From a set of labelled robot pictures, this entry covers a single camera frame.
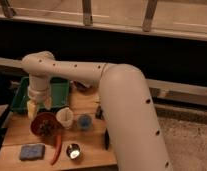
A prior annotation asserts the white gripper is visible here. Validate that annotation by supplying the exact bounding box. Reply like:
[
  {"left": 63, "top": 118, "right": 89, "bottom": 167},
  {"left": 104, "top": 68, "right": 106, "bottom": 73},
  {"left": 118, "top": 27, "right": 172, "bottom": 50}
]
[{"left": 27, "top": 75, "right": 52, "bottom": 120}]

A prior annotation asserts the dark grape bunch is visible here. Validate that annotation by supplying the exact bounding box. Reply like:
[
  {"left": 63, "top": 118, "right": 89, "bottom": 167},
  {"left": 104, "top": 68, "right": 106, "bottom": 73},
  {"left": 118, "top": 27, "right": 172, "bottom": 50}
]
[{"left": 39, "top": 120, "right": 56, "bottom": 136}]

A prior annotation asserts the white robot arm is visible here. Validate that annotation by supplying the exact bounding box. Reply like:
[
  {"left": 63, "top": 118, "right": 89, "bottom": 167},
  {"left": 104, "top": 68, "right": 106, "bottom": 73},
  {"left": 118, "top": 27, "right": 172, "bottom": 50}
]
[{"left": 21, "top": 51, "right": 173, "bottom": 171}]

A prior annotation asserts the red bowl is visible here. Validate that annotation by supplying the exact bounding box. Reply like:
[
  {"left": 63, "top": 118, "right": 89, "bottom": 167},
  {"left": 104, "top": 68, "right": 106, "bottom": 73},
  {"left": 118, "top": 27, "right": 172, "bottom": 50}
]
[{"left": 30, "top": 112, "right": 61, "bottom": 137}]

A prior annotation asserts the brown bowl with sponge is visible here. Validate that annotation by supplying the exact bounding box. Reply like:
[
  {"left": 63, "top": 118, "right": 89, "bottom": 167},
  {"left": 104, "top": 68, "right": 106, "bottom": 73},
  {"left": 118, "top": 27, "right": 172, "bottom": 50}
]
[{"left": 74, "top": 82, "right": 92, "bottom": 92}]

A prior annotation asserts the small blue bowl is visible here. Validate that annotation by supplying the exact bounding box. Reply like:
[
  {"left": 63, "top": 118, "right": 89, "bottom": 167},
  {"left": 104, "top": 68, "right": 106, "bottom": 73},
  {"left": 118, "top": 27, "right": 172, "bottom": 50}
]
[{"left": 77, "top": 114, "right": 92, "bottom": 130}]

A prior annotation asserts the green plastic tray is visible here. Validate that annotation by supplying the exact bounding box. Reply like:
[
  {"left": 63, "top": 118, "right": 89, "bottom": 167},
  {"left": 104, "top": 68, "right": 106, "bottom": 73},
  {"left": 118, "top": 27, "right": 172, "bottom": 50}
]
[{"left": 10, "top": 77, "right": 70, "bottom": 114}]

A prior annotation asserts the white cup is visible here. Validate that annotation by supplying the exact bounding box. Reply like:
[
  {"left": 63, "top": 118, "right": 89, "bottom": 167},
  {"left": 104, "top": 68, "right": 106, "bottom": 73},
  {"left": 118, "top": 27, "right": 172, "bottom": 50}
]
[{"left": 56, "top": 107, "right": 74, "bottom": 129}]

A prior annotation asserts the red chili pepper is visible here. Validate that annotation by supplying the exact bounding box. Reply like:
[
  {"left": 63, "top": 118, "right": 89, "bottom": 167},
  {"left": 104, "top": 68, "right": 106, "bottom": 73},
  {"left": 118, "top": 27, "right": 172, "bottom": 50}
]
[{"left": 50, "top": 134, "right": 62, "bottom": 165}]

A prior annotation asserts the wooden table board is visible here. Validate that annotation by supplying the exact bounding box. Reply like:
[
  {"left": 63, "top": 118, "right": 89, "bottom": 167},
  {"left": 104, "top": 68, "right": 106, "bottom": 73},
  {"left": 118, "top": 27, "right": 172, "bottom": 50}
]
[{"left": 0, "top": 84, "right": 116, "bottom": 171}]

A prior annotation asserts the blue sponge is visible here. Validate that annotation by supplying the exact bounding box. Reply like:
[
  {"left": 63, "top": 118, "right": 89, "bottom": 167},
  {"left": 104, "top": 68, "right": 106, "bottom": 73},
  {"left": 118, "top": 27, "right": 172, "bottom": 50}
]
[{"left": 19, "top": 144, "right": 45, "bottom": 161}]

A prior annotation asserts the small metal cup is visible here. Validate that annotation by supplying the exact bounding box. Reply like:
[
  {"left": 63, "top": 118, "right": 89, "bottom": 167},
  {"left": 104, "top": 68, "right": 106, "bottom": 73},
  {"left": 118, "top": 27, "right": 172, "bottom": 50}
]
[{"left": 66, "top": 143, "right": 81, "bottom": 160}]

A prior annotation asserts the black brush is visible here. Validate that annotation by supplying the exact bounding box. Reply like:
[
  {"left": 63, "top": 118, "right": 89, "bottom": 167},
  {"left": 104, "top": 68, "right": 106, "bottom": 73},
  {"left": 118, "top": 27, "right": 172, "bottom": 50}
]
[{"left": 95, "top": 106, "right": 103, "bottom": 120}]

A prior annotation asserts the black handled knife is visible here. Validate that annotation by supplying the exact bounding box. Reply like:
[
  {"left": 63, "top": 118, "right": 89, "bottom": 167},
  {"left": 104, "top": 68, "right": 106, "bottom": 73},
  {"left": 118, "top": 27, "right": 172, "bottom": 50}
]
[{"left": 104, "top": 129, "right": 110, "bottom": 150}]

